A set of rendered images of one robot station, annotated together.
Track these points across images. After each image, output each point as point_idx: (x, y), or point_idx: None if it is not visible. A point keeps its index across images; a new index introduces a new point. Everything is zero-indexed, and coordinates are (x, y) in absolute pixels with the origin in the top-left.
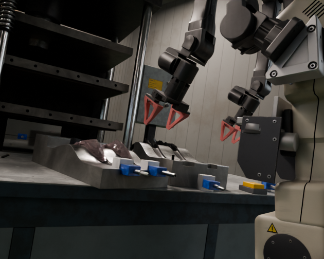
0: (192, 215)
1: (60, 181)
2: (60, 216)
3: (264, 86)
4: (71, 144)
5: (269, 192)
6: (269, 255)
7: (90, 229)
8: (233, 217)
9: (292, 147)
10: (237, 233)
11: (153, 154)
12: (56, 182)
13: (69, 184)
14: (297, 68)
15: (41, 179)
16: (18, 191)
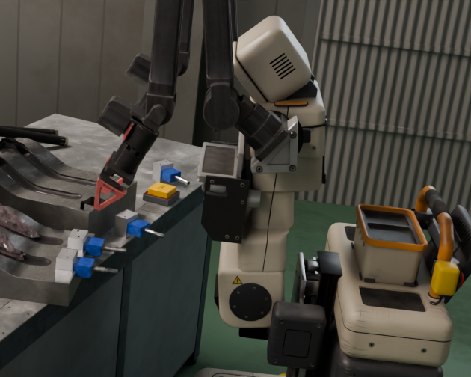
0: (111, 268)
1: (11, 313)
2: (10, 350)
3: (186, 68)
4: None
5: (173, 185)
6: (235, 304)
7: (33, 346)
8: (144, 242)
9: (257, 207)
10: (147, 259)
11: (17, 188)
12: (16, 319)
13: (33, 316)
14: (279, 168)
15: None
16: None
